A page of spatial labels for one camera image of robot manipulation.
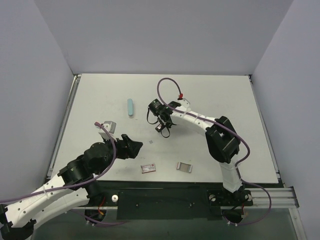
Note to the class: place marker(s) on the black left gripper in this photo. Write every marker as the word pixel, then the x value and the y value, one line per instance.
pixel 125 146

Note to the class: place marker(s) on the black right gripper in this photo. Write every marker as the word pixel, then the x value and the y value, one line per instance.
pixel 162 120

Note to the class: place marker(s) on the light blue white stapler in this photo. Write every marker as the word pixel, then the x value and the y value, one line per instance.
pixel 130 107

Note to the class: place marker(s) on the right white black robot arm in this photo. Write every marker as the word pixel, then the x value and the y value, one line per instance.
pixel 219 133

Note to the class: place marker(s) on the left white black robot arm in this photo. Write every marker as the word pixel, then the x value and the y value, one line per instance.
pixel 73 186

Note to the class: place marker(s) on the red white staple box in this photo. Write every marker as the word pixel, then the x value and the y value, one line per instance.
pixel 148 168

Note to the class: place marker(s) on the open staple box tray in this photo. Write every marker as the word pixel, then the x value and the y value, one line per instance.
pixel 184 167

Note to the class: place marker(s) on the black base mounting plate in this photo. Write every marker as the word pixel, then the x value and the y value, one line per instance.
pixel 151 200

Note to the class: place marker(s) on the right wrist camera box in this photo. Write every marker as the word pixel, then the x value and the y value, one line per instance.
pixel 184 102

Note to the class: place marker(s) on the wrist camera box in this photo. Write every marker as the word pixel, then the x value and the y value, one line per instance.
pixel 184 102
pixel 107 129

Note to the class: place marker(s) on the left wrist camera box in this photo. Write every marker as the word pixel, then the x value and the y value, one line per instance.
pixel 107 129

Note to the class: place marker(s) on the aluminium frame rail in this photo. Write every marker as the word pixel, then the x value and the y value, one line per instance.
pixel 281 198

